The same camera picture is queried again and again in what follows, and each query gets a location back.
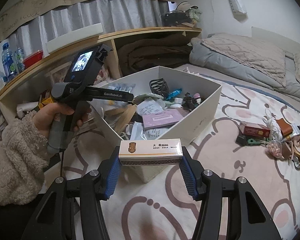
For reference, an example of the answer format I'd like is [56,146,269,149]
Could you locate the hanging white paper bag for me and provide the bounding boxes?
[228,0,247,15]

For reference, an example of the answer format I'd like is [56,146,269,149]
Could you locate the left hand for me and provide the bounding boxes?
[33,102,74,138]

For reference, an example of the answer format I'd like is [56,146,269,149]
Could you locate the brown folded blanket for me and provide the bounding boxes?
[117,33,192,76]

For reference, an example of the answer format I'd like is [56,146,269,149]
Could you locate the pink card packet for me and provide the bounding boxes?
[142,109,183,129]

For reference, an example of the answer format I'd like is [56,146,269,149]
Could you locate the white storage box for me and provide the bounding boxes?
[95,66,222,183]

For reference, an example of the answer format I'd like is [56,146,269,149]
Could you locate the cream incense box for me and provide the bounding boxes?
[119,139,183,166]

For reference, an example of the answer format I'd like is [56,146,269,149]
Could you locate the grey curtain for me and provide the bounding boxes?
[0,0,171,86]

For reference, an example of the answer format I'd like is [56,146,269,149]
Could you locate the clear bag pink items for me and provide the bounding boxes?
[267,140,284,160]

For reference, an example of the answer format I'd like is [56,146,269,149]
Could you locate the white cap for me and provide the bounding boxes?
[175,1,198,11]

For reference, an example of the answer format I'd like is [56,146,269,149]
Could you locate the blue water bottle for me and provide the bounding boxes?
[2,42,18,81]

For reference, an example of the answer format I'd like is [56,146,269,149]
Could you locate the grey duvet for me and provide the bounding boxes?
[189,38,300,102]

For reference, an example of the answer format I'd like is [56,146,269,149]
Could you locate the wooden shelf unit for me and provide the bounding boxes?
[0,26,203,131]

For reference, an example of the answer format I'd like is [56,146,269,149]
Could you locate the black hair claw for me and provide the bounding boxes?
[149,78,169,97]

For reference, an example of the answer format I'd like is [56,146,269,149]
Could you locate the pink cartoon blanket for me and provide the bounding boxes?
[62,64,300,240]

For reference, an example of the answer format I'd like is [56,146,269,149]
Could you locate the left quilted pillow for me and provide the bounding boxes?
[201,33,286,87]

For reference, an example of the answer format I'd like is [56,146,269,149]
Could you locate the brown leather pouch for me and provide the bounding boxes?
[276,118,293,138]

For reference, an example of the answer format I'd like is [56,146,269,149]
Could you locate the small black box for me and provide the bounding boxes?
[236,134,248,147]

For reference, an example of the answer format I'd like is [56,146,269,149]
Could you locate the red bowl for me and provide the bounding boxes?
[23,50,43,69]

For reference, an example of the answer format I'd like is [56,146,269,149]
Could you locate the dark red cardboard box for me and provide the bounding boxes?
[239,122,270,138]

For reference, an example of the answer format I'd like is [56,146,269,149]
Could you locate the fluffy beige sleeve forearm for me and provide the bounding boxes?
[0,111,51,206]

